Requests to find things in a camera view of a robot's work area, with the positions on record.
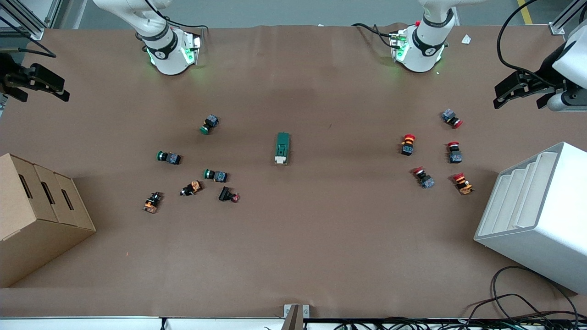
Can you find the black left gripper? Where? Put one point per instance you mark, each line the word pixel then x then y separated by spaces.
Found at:
pixel 546 69

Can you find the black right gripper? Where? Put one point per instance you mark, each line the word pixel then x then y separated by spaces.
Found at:
pixel 9 72

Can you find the green load switch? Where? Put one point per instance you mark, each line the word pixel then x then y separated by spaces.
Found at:
pixel 282 146

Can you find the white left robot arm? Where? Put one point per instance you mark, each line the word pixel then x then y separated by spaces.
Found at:
pixel 424 50

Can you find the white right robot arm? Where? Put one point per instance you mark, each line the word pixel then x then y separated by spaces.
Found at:
pixel 169 55

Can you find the white paper scrap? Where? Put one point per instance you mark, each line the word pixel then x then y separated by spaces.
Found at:
pixel 466 39

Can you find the red mushroom button blue block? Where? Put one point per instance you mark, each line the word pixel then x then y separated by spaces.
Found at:
pixel 451 117
pixel 454 153
pixel 424 178

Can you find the red mushroom button orange block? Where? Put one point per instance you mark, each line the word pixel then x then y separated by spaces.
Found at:
pixel 462 183
pixel 407 145

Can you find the white stepped rack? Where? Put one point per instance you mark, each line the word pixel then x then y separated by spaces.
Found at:
pixel 541 229

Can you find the brown cardboard box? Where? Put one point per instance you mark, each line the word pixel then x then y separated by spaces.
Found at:
pixel 36 229

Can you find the green push button blue block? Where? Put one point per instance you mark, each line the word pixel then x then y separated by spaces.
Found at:
pixel 210 123
pixel 216 175
pixel 168 157

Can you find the black button orange contact block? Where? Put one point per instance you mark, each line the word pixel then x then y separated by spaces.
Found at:
pixel 191 188
pixel 152 202

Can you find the black square button red terminals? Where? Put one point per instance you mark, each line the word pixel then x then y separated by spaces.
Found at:
pixel 227 194

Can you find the brown table mat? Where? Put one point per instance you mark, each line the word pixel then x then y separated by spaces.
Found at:
pixel 321 238

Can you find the aluminium frame profile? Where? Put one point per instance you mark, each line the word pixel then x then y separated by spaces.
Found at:
pixel 562 23
pixel 27 23

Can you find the aluminium profile post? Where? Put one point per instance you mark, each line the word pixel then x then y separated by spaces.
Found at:
pixel 296 317

